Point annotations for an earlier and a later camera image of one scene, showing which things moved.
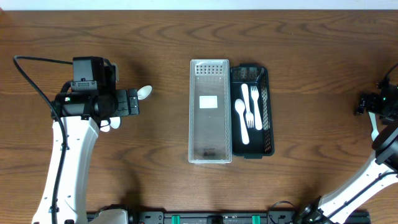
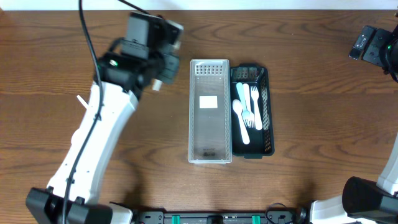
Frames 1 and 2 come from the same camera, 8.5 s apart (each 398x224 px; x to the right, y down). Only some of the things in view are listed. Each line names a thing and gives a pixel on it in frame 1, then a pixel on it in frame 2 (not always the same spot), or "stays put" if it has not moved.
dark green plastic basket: [260, 142] stays put
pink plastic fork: [249, 116] stays put
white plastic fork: [255, 96] stays put
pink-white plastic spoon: [240, 106] stays put
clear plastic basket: [210, 112] stays put
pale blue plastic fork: [372, 118] to [245, 114]
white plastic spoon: [143, 91] to [157, 84]
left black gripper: [122, 109] to [170, 62]
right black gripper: [374, 99] to [375, 52]
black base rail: [226, 218] stays put
